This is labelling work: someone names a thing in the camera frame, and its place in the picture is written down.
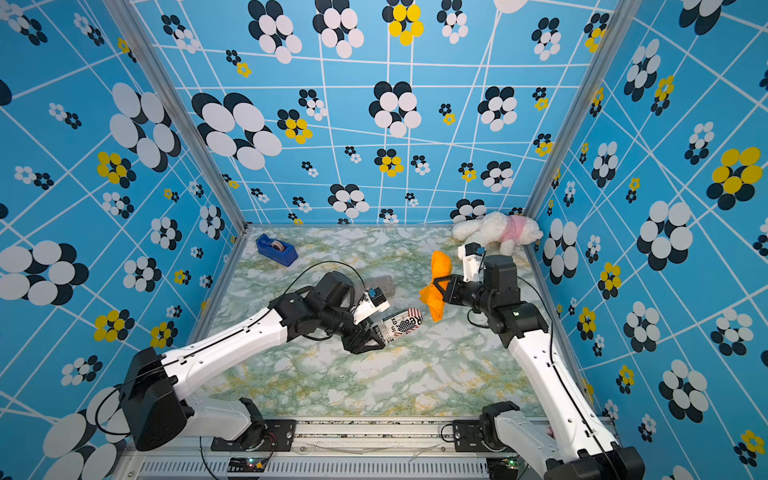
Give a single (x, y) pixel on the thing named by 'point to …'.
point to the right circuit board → (503, 466)
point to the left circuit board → (247, 464)
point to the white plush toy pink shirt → (497, 228)
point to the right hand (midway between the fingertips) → (440, 280)
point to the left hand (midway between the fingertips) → (383, 334)
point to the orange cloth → (441, 268)
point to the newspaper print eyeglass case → (400, 324)
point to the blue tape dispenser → (276, 250)
